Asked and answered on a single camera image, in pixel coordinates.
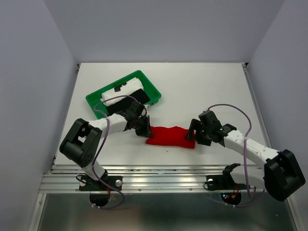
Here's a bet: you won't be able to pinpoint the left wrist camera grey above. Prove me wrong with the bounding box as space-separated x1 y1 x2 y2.
124 101 147 119

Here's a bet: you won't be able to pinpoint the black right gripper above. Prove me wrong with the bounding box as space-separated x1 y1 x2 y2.
184 118 211 146

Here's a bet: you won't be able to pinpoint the red t shirt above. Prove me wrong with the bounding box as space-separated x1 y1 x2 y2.
146 126 195 149

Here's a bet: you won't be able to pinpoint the black rolled t shirt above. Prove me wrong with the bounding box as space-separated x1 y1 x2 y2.
106 89 150 115

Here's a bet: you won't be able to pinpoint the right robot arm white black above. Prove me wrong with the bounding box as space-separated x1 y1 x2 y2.
186 119 306 201

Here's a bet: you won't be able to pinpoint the green plastic tray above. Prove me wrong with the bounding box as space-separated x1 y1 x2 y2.
86 70 161 119

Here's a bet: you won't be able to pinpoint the aluminium frame rails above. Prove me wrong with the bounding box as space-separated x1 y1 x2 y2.
30 63 305 231

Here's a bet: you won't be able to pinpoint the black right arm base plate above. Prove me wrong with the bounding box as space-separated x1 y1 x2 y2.
204 174 246 191

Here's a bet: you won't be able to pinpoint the white rolled t shirt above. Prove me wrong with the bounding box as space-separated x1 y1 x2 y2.
101 77 144 106

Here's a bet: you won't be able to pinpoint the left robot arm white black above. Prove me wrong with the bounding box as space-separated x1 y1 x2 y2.
59 113 153 190

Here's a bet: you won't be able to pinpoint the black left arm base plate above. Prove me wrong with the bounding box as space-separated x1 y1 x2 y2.
76 175 123 192

